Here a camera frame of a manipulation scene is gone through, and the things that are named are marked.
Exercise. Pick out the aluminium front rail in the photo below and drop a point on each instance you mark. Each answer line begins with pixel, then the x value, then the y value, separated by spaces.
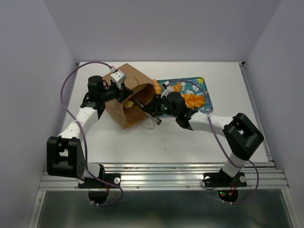
pixel 135 177

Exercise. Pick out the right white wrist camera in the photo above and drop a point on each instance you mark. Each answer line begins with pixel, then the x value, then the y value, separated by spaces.
pixel 167 89

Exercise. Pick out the teal floral tray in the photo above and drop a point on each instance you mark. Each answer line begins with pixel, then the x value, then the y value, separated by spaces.
pixel 193 85

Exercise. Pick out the brown paper bag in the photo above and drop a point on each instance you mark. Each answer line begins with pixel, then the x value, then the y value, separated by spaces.
pixel 128 113

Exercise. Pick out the pale fake bread roll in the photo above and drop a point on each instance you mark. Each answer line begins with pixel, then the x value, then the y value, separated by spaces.
pixel 128 104

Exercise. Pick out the large fake croissant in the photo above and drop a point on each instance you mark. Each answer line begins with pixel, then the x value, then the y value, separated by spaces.
pixel 193 101

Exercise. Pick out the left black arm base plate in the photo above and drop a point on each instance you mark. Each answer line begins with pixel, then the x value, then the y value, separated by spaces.
pixel 112 179

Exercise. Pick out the curved fake croissant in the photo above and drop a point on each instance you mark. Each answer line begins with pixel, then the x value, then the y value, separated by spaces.
pixel 176 88

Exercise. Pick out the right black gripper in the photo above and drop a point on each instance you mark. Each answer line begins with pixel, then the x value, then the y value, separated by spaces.
pixel 153 107

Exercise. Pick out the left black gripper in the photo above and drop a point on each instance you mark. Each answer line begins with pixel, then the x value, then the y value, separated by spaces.
pixel 123 93

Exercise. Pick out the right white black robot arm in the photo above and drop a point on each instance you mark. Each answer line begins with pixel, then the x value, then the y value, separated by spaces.
pixel 242 135

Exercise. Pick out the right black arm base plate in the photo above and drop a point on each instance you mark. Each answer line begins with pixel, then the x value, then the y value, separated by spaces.
pixel 212 180

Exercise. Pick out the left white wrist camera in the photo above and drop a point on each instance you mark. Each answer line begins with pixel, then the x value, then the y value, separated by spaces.
pixel 118 77

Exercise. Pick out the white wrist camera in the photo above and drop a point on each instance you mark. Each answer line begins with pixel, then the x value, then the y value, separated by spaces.
pixel 167 89
pixel 118 77

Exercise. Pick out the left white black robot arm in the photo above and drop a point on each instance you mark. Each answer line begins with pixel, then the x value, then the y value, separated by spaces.
pixel 67 152

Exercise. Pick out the small fake croissant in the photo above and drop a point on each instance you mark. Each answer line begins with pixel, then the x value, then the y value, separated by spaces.
pixel 158 89

